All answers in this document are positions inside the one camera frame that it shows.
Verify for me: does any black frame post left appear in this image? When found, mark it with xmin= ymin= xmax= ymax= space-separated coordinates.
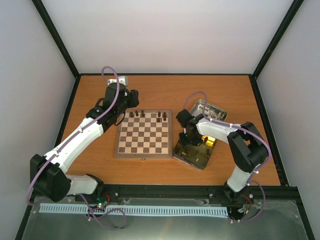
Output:
xmin=31 ymin=0 xmax=81 ymax=78

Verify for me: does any pile of white chess pieces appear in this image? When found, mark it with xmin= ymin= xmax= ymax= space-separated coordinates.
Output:
xmin=199 ymin=104 xmax=226 ymax=121

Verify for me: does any purple cable loop front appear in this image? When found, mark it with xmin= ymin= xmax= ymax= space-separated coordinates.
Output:
xmin=82 ymin=194 xmax=128 ymax=230

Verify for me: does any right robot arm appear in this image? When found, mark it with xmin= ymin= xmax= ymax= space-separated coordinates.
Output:
xmin=175 ymin=109 xmax=272 ymax=202

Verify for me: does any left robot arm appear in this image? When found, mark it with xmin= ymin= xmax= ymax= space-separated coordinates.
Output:
xmin=30 ymin=83 xmax=139 ymax=202

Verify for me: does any gold tin tray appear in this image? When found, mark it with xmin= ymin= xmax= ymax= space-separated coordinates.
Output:
xmin=172 ymin=136 xmax=217 ymax=171

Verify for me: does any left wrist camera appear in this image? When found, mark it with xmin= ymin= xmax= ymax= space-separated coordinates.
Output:
xmin=107 ymin=76 xmax=129 ymax=87

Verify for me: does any wooden folding chess board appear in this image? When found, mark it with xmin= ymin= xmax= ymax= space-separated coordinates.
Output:
xmin=114 ymin=109 xmax=173 ymax=160

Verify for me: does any pile of dark chess pieces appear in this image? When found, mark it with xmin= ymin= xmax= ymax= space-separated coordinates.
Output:
xmin=178 ymin=147 xmax=213 ymax=161

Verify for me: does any light blue cable duct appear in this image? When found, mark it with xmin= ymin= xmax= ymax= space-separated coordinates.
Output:
xmin=38 ymin=203 xmax=228 ymax=218

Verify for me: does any small green circuit board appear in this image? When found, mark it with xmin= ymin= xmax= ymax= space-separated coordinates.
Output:
xmin=89 ymin=196 xmax=110 ymax=209

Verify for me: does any silver tin tray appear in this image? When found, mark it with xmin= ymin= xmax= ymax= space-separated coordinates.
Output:
xmin=190 ymin=99 xmax=228 ymax=122

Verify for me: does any black frame post right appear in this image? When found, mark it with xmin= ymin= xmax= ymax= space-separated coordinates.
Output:
xmin=251 ymin=0 xmax=305 ymax=79

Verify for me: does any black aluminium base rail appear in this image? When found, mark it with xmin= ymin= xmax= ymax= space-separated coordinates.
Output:
xmin=85 ymin=184 xmax=301 ymax=205

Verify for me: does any black frame post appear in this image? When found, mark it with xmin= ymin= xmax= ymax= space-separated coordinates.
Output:
xmin=251 ymin=0 xmax=305 ymax=79
xmin=31 ymin=0 xmax=81 ymax=78

